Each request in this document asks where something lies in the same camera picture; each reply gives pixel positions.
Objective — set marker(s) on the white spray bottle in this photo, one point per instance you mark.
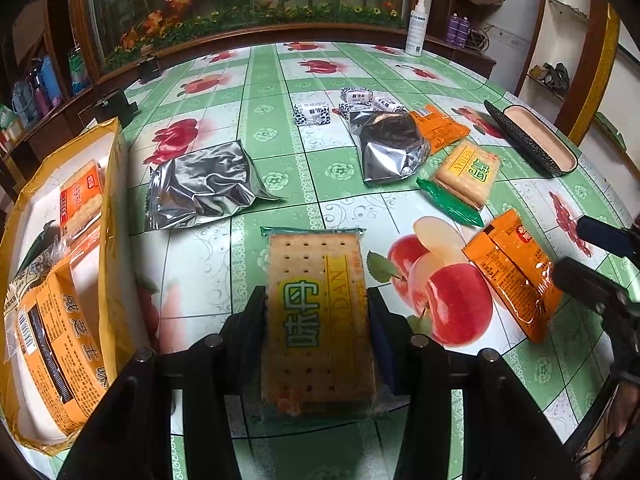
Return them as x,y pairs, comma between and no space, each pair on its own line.
414,30

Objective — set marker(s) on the yellow cardboard box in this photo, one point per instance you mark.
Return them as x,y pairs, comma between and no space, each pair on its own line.
112,200

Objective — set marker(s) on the small orange snack packet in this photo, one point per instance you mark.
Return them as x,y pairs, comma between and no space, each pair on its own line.
440,127
505,265

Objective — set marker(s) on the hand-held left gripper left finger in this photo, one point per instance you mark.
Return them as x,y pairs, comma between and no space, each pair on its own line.
247,340

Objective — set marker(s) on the light blue jug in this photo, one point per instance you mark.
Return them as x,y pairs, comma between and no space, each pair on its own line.
25,105

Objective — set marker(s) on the green bottle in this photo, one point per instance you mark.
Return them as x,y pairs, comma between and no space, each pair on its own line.
79,70

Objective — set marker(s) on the large orange snack packet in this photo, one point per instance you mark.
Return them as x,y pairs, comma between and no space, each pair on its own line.
65,340

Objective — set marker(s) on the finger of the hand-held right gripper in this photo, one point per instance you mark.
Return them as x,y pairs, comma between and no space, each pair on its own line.
590,282
605,235

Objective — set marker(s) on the small black box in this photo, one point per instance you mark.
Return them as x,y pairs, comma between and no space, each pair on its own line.
149,70

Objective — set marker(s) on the black patterned glasses case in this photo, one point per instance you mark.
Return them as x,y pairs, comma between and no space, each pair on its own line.
537,137

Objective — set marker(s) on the silver foil snack packet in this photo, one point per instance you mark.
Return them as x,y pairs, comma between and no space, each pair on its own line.
210,185
390,150

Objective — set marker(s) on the blue bottle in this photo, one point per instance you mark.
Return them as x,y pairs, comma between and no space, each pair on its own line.
52,80

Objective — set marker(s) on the dark grey bundle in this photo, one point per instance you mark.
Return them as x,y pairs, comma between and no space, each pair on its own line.
550,77

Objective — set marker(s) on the orange clear-window cracker packet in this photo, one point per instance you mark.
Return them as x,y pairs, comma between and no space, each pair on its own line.
82,200

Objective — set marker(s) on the green cracker packet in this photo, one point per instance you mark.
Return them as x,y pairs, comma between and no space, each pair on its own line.
310,310
465,170

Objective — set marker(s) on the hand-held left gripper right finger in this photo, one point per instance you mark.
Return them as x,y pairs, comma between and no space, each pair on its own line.
387,345

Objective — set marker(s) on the black square container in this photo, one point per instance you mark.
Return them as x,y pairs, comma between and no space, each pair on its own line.
115,105

